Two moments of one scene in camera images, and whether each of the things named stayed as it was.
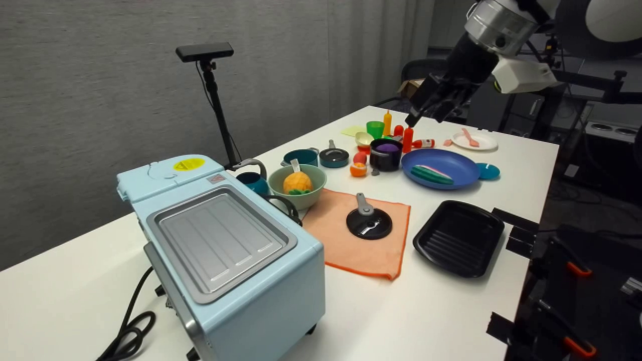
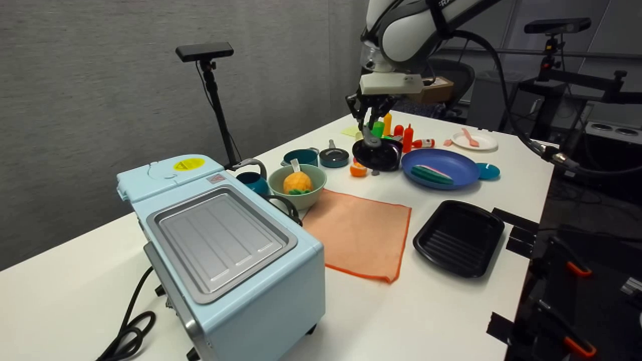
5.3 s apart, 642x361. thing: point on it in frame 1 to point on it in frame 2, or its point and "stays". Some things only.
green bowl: x=298 y=184 stays
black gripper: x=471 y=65 to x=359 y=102
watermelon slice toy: x=430 y=171 stays
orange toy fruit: x=298 y=183 stays
